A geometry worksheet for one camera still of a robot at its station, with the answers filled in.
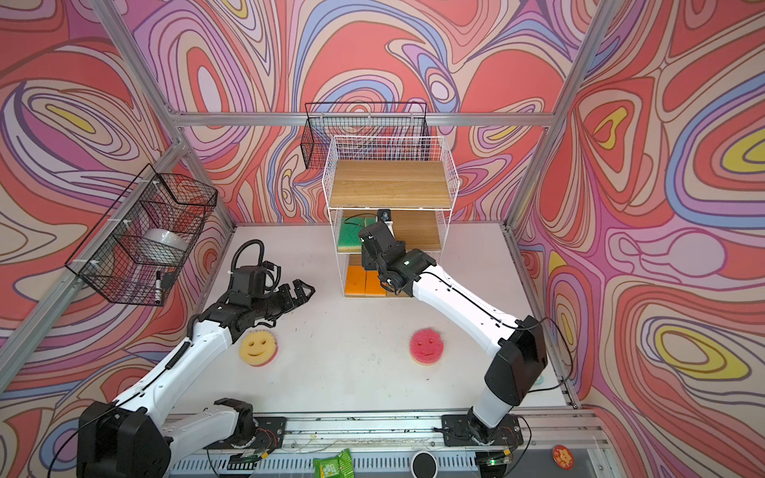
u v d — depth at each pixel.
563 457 0.70
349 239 0.80
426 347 0.84
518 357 0.41
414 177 0.74
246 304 0.62
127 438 0.39
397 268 0.54
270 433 0.73
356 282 1.00
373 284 0.99
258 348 0.85
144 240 0.69
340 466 0.69
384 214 0.66
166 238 0.73
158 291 0.72
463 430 0.74
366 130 0.94
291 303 0.72
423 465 0.65
